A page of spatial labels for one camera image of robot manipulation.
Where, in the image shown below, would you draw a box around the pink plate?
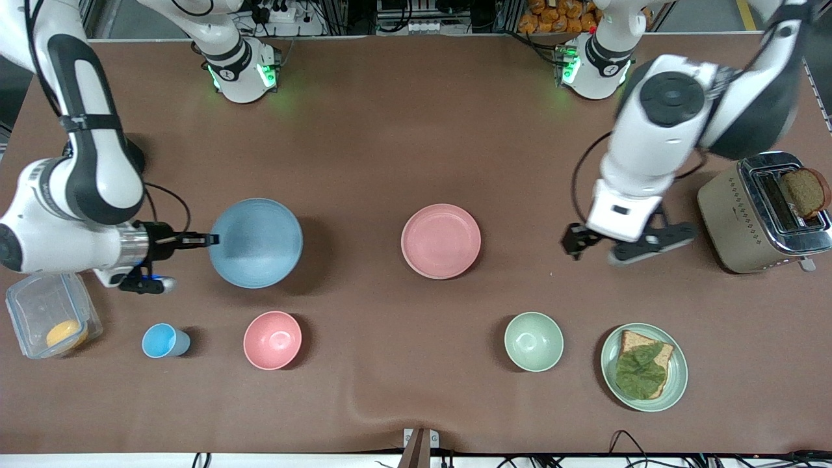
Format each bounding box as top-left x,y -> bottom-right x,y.
400,203 -> 482,281

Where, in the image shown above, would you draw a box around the large blue bowl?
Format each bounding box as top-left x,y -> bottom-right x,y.
209,198 -> 304,289

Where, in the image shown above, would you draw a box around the green lettuce leaf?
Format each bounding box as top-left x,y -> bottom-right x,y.
615,343 -> 667,400

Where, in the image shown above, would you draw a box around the bread slice in toaster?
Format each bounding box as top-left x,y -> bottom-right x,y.
780,168 -> 831,219

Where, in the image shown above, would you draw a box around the green bowl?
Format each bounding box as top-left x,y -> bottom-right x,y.
504,312 -> 564,372

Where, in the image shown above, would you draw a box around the pink bowl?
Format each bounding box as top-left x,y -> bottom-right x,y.
243,311 -> 303,371

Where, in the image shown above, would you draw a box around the beige toaster with chrome top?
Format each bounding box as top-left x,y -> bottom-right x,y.
697,151 -> 832,274

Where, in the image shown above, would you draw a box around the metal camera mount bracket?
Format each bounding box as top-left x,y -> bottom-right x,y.
403,427 -> 440,468

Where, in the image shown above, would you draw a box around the green plate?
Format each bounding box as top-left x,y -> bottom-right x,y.
601,323 -> 688,413

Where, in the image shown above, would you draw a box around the clear plastic food container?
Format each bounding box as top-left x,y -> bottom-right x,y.
5,272 -> 103,360

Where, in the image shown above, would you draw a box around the bread slice under lettuce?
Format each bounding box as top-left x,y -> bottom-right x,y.
616,330 -> 675,399

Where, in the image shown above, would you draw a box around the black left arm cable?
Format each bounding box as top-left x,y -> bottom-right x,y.
571,132 -> 616,226

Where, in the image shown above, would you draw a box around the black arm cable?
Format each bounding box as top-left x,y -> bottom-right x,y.
571,132 -> 616,226
143,182 -> 192,236

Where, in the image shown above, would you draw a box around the orange snack bags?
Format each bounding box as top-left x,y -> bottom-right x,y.
518,0 -> 602,34

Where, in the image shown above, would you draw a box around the brown tablecloth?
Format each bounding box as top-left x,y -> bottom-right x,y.
0,34 -> 832,456

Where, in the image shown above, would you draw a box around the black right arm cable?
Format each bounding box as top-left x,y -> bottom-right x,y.
143,182 -> 192,236

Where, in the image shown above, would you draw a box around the blue cup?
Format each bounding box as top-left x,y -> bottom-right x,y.
142,323 -> 191,359

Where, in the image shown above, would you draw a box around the orange fruit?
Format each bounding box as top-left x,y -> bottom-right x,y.
46,320 -> 89,349

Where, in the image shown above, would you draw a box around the black looped cable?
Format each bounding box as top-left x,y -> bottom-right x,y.
608,430 -> 652,468

